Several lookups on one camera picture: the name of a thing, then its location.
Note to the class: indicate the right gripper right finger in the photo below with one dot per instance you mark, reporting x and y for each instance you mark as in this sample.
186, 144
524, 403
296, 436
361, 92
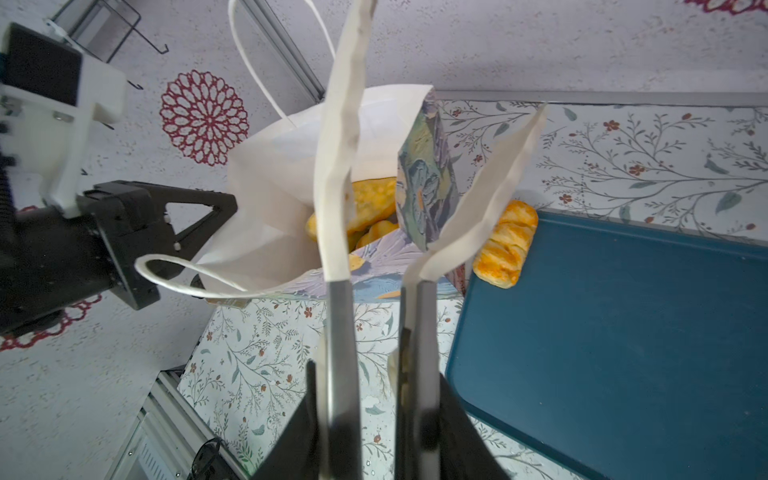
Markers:
435, 438

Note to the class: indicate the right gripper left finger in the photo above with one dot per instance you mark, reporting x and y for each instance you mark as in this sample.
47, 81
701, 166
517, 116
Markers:
338, 397

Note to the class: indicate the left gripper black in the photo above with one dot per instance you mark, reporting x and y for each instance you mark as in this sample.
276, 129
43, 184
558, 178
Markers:
49, 262

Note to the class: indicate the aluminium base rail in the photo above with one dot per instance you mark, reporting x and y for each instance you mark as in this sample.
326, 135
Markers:
168, 440

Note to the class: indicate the floral paper gift bag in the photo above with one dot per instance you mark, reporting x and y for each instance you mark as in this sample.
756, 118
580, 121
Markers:
296, 184

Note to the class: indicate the teal serving tray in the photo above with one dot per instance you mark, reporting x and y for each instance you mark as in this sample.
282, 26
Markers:
623, 352

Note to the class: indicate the croissant bread top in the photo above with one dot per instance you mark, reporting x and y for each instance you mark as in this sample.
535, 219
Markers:
374, 201

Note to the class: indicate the black wire wall rack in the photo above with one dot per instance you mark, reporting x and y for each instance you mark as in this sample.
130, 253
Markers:
99, 28

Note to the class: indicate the small croissant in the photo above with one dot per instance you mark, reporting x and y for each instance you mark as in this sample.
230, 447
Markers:
375, 232

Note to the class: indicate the striped bread roll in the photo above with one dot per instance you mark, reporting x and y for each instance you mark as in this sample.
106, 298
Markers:
501, 259

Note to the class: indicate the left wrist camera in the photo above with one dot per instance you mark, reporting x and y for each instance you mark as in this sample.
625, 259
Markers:
50, 96

